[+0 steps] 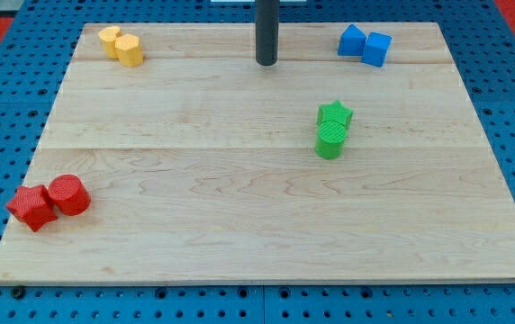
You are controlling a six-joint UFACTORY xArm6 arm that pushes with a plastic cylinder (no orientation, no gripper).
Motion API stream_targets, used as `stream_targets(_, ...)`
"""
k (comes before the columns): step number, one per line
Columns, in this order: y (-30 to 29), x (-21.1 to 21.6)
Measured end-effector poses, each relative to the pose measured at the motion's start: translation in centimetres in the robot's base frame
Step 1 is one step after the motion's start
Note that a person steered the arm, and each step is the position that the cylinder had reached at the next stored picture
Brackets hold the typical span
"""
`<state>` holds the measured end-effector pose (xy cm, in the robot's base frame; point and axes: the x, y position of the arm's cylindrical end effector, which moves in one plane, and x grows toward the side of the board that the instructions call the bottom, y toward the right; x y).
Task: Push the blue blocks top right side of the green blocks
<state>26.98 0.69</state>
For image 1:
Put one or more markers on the blue cube block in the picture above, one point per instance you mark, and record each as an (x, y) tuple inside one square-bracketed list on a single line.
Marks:
[(375, 49)]

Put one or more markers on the yellow heart block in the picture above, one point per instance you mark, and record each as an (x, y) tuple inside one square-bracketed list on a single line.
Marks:
[(108, 37)]

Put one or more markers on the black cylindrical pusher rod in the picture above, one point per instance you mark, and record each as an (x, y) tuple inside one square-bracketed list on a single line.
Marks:
[(266, 31)]

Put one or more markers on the green cylinder block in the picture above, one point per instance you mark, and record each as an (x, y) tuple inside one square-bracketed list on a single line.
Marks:
[(330, 139)]

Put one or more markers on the wooden board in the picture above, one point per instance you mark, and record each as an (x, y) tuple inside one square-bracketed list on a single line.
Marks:
[(202, 169)]

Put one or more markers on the green star block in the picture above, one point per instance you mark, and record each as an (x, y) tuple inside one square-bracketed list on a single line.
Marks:
[(335, 112)]

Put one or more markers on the red star block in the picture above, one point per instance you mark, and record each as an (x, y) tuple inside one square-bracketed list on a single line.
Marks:
[(32, 206)]

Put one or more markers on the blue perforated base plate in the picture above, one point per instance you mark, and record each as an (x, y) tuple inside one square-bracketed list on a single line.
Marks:
[(34, 56)]

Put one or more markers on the blue triangular block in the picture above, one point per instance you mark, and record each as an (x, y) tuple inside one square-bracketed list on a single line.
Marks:
[(352, 41)]

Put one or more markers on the red cylinder block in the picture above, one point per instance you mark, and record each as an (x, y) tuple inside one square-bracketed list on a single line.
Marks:
[(69, 194)]

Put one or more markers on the yellow hexagon block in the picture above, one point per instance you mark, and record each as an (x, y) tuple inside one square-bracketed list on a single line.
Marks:
[(128, 50)]

